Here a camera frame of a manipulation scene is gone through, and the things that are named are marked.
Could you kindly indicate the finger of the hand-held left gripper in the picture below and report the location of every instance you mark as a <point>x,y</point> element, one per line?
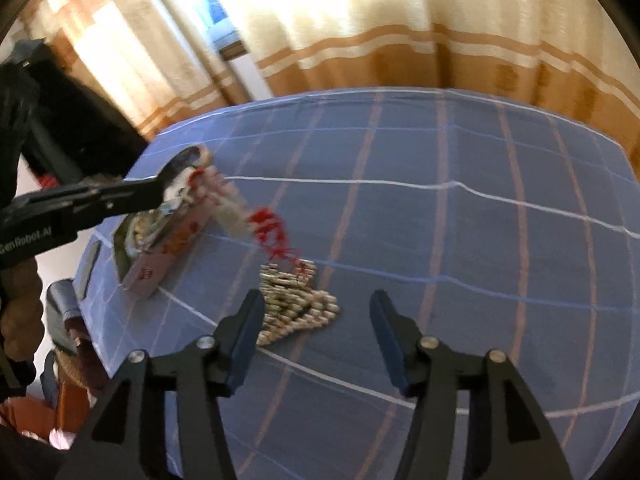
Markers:
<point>135,192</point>

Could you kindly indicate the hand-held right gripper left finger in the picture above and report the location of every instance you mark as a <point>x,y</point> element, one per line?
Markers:
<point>245,345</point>

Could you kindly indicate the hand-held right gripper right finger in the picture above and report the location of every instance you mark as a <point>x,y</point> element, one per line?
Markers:
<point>392,345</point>

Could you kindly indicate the pink tin box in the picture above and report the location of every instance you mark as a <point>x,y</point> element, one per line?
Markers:
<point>160,255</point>

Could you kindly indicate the person's left hand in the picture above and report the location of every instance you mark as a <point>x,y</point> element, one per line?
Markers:
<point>20,310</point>

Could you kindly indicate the dark grey flat slab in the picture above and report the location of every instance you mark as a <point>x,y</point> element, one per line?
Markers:
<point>88,267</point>

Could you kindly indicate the blue plaid tablecloth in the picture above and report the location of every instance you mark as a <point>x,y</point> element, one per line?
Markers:
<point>425,260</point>

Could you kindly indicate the cream curtain with orange band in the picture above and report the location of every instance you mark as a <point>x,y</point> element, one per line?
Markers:
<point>125,50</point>
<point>425,25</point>

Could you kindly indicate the wooden chair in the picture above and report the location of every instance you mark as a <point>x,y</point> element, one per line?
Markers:
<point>75,380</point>

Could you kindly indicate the wooden window sill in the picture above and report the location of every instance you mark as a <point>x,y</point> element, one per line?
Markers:
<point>234,49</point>

